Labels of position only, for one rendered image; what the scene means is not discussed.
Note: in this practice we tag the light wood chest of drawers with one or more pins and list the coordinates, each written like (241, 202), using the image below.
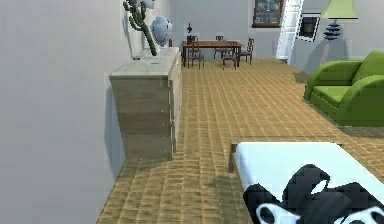
(146, 100)

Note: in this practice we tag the brown wooden dining table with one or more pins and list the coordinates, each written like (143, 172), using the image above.
(213, 43)

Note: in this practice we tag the green sofa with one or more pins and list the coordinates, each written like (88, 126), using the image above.
(353, 96)

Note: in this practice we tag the dark wooden dining chair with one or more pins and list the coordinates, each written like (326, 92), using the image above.
(230, 59)
(195, 56)
(219, 38)
(248, 51)

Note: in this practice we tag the white bed with wooden frame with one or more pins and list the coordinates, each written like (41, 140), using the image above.
(283, 160)

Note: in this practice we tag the brown framed wall picture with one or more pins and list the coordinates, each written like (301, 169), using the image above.
(267, 13)

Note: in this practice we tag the green shade floor lamp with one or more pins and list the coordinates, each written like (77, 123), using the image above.
(338, 10)

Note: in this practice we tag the green cactus house plant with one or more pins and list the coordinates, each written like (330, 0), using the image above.
(147, 35)

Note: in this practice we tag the small black ornament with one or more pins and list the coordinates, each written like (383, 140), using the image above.
(189, 28)

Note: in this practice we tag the white room door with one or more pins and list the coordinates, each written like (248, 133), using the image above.
(289, 30)

